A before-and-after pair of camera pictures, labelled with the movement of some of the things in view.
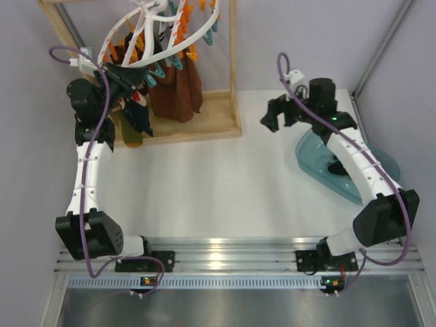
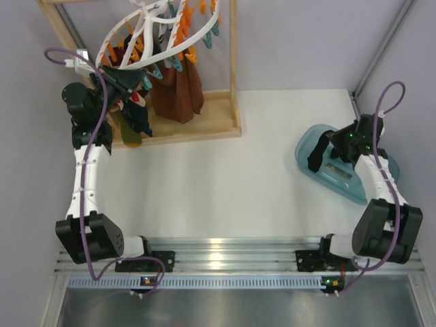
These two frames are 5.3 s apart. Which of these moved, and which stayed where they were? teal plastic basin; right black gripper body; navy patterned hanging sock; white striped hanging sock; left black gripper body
Moved: right black gripper body
Stayed: white striped hanging sock; left black gripper body; navy patterned hanging sock; teal plastic basin
